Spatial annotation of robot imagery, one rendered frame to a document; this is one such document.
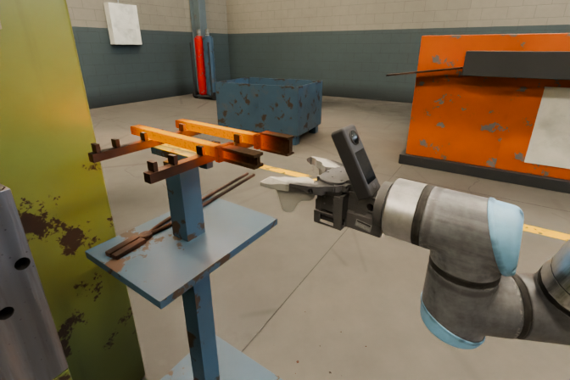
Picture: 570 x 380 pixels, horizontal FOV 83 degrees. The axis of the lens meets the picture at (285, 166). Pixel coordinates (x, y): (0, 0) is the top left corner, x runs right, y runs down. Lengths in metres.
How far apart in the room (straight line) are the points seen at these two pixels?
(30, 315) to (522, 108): 3.36
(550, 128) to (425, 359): 2.41
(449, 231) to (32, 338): 0.80
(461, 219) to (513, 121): 2.99
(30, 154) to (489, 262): 0.94
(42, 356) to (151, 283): 0.27
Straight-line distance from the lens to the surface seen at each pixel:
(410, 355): 1.56
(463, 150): 3.51
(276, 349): 1.50
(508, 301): 0.55
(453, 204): 0.47
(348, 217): 0.54
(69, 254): 1.08
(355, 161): 0.49
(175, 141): 0.81
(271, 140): 0.76
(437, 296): 0.53
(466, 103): 3.42
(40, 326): 0.89
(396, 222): 0.48
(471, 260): 0.48
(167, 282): 0.77
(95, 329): 1.25
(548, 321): 0.58
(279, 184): 0.52
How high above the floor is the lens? 1.15
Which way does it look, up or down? 20 degrees down
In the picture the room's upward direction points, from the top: straight up
